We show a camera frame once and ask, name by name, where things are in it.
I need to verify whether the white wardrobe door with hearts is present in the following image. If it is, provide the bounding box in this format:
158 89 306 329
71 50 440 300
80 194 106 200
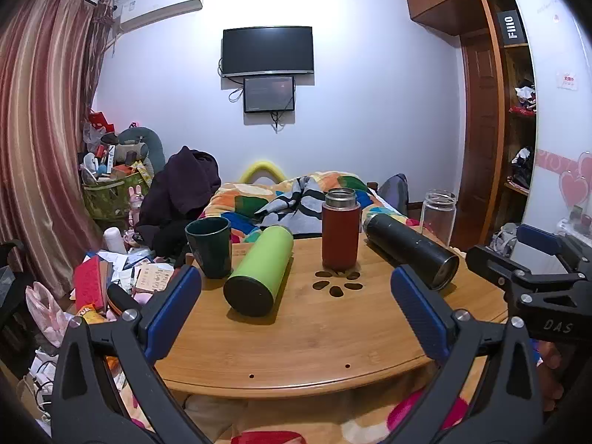
511 0 592 260

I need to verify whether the red book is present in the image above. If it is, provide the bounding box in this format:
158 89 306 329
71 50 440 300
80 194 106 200
74 256 112 310

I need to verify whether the clear glass cup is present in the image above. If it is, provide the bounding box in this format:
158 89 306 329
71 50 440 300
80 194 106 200
420 189 458 247

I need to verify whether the black thermos cup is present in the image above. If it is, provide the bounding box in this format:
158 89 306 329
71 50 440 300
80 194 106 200
363 213 460 291

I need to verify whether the red thermos cup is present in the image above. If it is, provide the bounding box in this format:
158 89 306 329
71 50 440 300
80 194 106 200
322 188 362 271

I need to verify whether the yellow foam arch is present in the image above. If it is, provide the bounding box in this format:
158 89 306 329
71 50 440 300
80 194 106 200
239 160 286 183

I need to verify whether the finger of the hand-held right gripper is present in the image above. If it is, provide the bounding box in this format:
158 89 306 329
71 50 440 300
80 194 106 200
516 223 592 271
465 244 587 288

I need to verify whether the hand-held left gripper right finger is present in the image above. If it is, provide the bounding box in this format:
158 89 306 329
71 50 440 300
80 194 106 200
390 263 544 444

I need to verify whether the small black wall monitor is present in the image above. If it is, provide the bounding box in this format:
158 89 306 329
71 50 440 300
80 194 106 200
243 76 297 114

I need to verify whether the black box with white print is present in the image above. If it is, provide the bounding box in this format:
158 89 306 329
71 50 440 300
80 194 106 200
497 8 528 48

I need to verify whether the grey crumpled cloth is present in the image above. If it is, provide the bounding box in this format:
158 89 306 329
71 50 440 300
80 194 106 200
490 223 519 258

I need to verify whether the dark green cup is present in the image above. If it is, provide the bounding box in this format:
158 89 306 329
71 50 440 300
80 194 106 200
185 216 233 279

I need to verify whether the lime green thermos cup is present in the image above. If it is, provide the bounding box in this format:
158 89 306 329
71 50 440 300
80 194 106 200
223 225 295 317

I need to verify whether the green storage basket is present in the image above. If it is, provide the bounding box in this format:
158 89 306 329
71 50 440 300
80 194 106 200
82 171 149 220

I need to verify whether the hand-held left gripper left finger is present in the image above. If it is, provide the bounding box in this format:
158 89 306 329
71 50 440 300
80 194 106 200
50 265 213 444

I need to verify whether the white plastic bottle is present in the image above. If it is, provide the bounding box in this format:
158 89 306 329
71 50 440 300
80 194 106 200
103 226 127 255

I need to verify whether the grey backpack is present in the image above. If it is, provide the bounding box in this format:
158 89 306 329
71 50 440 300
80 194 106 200
379 173 410 216

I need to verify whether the brown wooden wardrobe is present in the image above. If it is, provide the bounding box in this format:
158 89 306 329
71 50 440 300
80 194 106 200
404 0 542 260

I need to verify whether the black wall television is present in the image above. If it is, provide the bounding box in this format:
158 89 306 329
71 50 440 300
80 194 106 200
221 26 316 78

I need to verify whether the black chair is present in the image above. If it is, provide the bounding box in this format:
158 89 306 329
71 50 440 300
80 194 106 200
0 239 29 380

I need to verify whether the red paper bag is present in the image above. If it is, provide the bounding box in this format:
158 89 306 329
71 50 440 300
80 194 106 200
88 110 116 136

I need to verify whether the dark clothes pile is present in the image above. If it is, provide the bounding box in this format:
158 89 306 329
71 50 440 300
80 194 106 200
139 145 223 266

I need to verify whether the grey green plush toy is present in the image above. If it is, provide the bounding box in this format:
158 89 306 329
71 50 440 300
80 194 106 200
113 126 166 176

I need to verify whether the white air conditioner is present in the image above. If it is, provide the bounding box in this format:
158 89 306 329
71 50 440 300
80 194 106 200
113 0 204 34

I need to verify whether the colourful patterned blanket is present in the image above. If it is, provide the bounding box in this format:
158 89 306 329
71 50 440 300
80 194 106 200
199 172 408 243

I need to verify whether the pink bunny toy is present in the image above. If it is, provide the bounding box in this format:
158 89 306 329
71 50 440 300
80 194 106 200
128 186 145 223

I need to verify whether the striped pink curtain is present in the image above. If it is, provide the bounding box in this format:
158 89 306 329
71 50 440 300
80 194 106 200
0 0 114 297

